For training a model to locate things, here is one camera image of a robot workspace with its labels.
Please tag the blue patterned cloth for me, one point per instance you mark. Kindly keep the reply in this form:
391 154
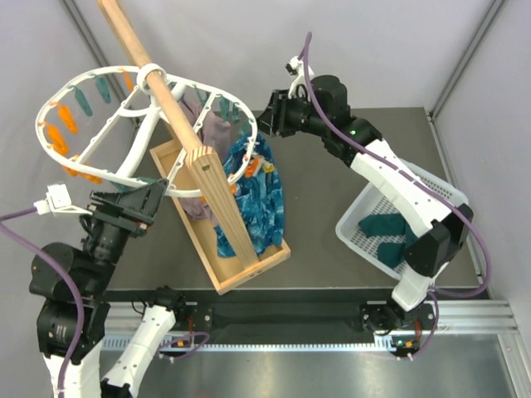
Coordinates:
260 199

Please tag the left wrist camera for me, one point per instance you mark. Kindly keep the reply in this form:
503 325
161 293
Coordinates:
58 202

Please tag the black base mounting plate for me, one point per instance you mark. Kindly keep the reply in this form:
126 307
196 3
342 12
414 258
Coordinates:
295 315

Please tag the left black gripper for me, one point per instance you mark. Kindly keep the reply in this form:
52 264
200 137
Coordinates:
134 209

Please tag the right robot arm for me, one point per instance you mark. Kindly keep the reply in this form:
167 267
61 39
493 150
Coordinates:
439 229

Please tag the dark teal sock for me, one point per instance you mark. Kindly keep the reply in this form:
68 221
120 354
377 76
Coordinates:
391 224
391 254

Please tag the white perforated plastic basket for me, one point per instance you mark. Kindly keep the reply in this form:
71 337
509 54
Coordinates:
388 191

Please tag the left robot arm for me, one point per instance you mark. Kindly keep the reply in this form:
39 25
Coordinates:
73 282

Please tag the wooden rod stand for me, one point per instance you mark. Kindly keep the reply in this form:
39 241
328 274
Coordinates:
204 170

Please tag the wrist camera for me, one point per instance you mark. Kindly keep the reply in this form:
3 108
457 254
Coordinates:
296 70
58 202

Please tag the lilac cloth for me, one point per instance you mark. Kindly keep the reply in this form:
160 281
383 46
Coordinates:
215 133

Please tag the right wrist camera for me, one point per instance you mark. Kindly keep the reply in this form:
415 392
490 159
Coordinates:
296 70

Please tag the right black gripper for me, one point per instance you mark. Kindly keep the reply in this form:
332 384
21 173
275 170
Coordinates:
277 114

